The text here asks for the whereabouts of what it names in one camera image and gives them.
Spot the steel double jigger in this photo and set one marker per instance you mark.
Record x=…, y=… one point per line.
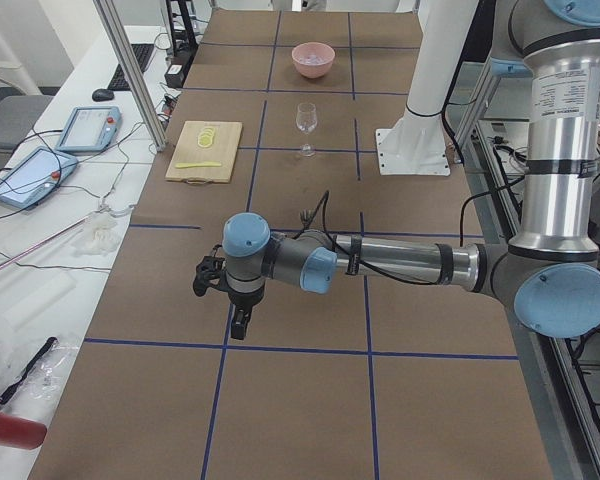
x=307, y=216

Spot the metal rod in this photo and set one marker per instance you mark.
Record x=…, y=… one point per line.
x=12, y=260

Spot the far teach pendant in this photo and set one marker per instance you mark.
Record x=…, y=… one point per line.
x=89, y=130

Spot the clear wine glass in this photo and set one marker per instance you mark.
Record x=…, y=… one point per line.
x=306, y=122

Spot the clear plastic bag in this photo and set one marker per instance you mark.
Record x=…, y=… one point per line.
x=34, y=371

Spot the pink bowl of ice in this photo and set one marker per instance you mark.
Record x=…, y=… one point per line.
x=313, y=59

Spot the black power box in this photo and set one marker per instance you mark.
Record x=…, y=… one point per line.
x=178, y=69

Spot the red bottle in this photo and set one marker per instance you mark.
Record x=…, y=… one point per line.
x=20, y=433

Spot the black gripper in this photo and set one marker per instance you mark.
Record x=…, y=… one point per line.
x=243, y=299

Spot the near teach pendant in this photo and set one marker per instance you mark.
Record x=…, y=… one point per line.
x=34, y=178

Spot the brown paper table mat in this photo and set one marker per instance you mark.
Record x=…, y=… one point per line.
x=373, y=380

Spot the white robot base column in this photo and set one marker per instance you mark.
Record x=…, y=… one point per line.
x=415, y=145

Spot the teach pendant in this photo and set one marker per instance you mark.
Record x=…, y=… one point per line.
x=89, y=130
x=34, y=178

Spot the lemon slices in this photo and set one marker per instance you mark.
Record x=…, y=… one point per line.
x=206, y=137

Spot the yellow plastic knife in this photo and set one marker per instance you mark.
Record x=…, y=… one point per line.
x=204, y=164

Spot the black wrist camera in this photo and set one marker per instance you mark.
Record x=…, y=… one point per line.
x=210, y=273

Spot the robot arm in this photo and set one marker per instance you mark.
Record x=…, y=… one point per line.
x=547, y=274

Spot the black computer mouse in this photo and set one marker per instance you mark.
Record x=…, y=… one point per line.
x=102, y=95

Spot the aluminium frame post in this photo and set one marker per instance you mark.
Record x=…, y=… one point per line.
x=117, y=35

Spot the bamboo cutting board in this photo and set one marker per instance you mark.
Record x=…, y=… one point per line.
x=224, y=150

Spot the white crumpled cloth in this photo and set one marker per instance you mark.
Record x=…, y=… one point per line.
x=97, y=236

